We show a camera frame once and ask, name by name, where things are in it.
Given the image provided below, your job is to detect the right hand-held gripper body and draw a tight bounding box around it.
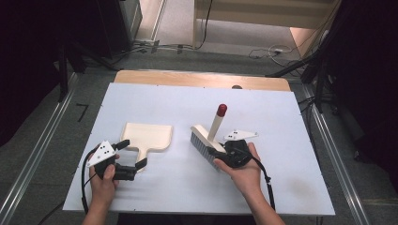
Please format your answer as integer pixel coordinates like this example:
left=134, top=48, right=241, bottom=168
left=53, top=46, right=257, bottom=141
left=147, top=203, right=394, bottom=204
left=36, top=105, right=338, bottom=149
left=219, top=129, right=259, bottom=169

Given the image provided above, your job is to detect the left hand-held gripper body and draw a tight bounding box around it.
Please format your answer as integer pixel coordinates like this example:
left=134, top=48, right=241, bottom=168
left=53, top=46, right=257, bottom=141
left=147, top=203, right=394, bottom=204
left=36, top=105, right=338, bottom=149
left=86, top=140, right=137, bottom=182

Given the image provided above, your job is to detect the white brush with red cap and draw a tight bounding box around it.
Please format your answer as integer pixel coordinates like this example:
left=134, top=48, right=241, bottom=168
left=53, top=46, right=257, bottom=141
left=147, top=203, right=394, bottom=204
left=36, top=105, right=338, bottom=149
left=190, top=103, right=229, bottom=172

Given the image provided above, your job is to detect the cream plastic dustpan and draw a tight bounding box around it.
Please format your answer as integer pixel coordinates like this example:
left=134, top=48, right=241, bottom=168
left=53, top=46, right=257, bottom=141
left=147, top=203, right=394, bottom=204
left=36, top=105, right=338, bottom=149
left=119, top=122, right=174, bottom=173

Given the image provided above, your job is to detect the person's right hand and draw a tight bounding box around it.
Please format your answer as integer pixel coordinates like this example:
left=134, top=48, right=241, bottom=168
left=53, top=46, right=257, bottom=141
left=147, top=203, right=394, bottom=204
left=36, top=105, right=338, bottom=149
left=214, top=142, right=263, bottom=196

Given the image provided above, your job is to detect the person's left hand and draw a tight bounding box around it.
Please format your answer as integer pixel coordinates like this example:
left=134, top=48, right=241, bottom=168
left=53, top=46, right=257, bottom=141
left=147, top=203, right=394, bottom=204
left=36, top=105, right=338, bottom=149
left=88, top=153, right=120, bottom=215

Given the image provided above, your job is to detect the white board sheet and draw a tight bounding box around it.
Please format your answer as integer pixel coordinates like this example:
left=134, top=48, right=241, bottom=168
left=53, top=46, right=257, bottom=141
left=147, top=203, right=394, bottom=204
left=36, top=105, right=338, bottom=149
left=62, top=82, right=336, bottom=217

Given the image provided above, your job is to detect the black metal stand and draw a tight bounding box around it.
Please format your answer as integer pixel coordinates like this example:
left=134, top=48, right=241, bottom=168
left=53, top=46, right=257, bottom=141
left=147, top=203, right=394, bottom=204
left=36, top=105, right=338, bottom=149
left=57, top=40, right=119, bottom=103

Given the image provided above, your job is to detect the black tripod stand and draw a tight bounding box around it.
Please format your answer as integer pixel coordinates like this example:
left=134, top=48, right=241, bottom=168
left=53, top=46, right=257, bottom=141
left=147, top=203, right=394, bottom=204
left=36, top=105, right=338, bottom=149
left=266, top=29, right=334, bottom=114

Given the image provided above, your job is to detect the black curtain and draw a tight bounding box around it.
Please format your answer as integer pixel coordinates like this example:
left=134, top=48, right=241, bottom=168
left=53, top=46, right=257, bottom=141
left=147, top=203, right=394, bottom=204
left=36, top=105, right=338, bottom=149
left=328, top=0, right=398, bottom=191
left=0, top=0, right=104, bottom=148

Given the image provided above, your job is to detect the dark cabinet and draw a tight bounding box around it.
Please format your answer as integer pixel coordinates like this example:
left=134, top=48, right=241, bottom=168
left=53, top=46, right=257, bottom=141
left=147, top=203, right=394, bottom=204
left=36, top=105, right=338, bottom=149
left=95, top=0, right=144, bottom=60

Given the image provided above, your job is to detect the beige shelf unit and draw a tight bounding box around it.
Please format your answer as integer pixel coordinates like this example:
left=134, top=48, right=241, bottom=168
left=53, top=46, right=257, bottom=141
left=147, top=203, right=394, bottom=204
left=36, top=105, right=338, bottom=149
left=191, top=0, right=343, bottom=48

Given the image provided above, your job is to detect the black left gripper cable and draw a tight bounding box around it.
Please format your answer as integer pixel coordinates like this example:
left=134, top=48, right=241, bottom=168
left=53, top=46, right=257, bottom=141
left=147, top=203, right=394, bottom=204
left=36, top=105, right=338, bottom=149
left=81, top=149, right=99, bottom=216

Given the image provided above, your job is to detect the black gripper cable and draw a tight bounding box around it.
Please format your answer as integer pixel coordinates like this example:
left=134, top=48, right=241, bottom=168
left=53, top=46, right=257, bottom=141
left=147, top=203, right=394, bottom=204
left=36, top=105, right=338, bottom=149
left=81, top=149, right=99, bottom=216
left=250, top=154, right=277, bottom=211

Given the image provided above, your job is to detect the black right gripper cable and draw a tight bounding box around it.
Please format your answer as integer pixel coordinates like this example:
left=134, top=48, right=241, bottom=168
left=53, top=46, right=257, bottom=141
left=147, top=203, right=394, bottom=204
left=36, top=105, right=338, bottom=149
left=250, top=154, right=277, bottom=211

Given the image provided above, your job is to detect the metal floor rail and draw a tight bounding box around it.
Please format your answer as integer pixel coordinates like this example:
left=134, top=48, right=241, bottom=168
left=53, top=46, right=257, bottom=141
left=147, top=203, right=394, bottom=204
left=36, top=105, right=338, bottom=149
left=0, top=73, right=79, bottom=225
left=301, top=83, right=373, bottom=225

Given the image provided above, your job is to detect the bundle of floor cables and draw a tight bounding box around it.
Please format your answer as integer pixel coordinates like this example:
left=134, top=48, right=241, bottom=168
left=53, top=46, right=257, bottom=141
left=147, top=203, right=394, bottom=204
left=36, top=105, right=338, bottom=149
left=130, top=38, right=195, bottom=56

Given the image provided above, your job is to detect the white floor cable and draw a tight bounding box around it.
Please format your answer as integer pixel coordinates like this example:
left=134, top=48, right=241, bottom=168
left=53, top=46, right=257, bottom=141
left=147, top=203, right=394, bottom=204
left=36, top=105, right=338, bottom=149
left=248, top=44, right=296, bottom=68

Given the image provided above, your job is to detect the black hanging cable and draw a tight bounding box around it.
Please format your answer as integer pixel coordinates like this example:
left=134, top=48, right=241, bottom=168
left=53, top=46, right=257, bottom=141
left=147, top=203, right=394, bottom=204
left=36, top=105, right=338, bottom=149
left=193, top=0, right=214, bottom=51

